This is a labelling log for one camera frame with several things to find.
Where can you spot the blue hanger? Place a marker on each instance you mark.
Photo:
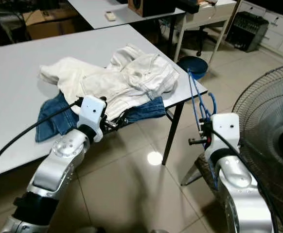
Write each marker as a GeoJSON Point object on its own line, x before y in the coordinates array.
{"type": "Point", "coordinates": [191, 77]}

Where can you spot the white jeans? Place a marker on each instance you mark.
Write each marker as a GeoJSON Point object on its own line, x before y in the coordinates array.
{"type": "Point", "coordinates": [149, 77]}

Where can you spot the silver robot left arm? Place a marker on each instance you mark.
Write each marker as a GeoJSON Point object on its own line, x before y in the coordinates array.
{"type": "Point", "coordinates": [63, 165]}

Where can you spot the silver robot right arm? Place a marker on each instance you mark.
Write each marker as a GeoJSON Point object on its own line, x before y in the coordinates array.
{"type": "Point", "coordinates": [238, 184]}

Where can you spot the brown plaid chair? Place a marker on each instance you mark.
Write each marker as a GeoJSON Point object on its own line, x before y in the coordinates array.
{"type": "Point", "coordinates": [207, 170]}

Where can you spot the blue jeans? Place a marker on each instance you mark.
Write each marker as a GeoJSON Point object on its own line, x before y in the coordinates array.
{"type": "Point", "coordinates": [56, 121]}

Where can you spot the blue plastic basin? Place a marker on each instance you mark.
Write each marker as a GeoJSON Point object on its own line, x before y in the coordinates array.
{"type": "Point", "coordinates": [192, 65]}

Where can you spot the black standing fan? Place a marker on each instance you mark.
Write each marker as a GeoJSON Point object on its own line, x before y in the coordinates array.
{"type": "Point", "coordinates": [282, 141]}

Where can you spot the white table black legs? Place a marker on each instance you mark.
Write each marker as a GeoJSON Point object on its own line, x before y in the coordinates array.
{"type": "Point", "coordinates": [15, 97]}
{"type": "Point", "coordinates": [88, 9]}

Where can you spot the white remote control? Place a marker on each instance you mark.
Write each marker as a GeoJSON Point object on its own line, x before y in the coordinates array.
{"type": "Point", "coordinates": [111, 16]}

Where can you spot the black audio mixer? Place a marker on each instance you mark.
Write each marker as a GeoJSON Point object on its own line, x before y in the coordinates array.
{"type": "Point", "coordinates": [247, 31]}

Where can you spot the brown cardboard box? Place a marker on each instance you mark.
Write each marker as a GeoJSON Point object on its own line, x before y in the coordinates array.
{"type": "Point", "coordinates": [49, 26]}

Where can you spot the cream desk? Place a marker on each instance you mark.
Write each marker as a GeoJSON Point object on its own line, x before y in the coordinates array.
{"type": "Point", "coordinates": [209, 14]}

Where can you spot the brown wooden speaker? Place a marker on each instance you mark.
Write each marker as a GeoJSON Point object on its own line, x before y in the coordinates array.
{"type": "Point", "coordinates": [151, 7]}

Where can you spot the white drawer cabinet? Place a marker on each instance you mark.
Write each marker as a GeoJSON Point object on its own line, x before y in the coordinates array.
{"type": "Point", "coordinates": [282, 39]}

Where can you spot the black device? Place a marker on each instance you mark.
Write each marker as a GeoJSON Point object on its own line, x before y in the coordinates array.
{"type": "Point", "coordinates": [187, 6]}

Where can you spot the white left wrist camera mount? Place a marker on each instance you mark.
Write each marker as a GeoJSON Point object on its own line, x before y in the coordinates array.
{"type": "Point", "coordinates": [93, 111]}

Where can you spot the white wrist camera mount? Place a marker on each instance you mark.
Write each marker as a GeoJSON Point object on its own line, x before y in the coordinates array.
{"type": "Point", "coordinates": [93, 111]}
{"type": "Point", "coordinates": [226, 128]}

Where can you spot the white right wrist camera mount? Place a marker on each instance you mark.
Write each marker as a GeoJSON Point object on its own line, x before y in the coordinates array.
{"type": "Point", "coordinates": [226, 128]}

